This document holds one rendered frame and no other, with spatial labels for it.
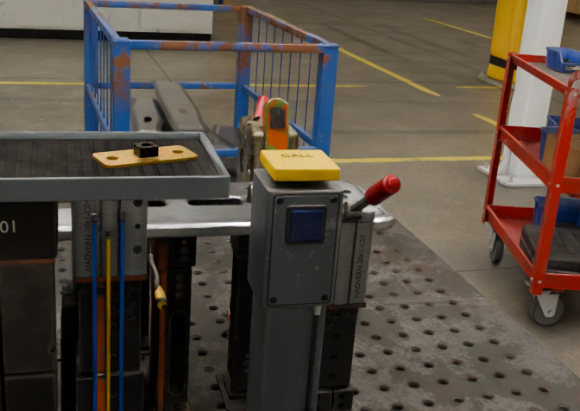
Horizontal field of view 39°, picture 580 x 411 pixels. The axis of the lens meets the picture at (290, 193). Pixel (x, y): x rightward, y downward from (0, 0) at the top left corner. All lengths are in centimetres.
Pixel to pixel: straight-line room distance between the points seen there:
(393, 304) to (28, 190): 100
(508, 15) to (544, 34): 320
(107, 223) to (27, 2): 803
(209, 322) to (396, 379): 34
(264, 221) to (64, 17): 820
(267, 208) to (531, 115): 418
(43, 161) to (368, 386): 72
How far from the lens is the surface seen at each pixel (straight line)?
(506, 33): 796
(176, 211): 104
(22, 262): 69
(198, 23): 905
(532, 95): 480
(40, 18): 886
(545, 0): 473
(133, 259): 87
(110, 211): 84
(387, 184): 78
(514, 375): 137
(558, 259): 309
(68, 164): 69
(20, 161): 70
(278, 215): 70
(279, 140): 121
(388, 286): 160
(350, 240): 92
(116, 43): 275
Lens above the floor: 136
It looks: 19 degrees down
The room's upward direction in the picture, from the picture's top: 4 degrees clockwise
